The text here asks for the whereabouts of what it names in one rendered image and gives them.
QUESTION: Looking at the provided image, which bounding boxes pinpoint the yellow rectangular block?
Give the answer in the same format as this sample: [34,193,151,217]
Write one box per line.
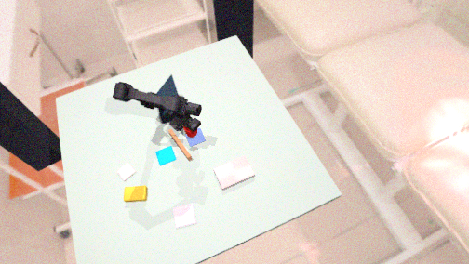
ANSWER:
[124,186,148,202]

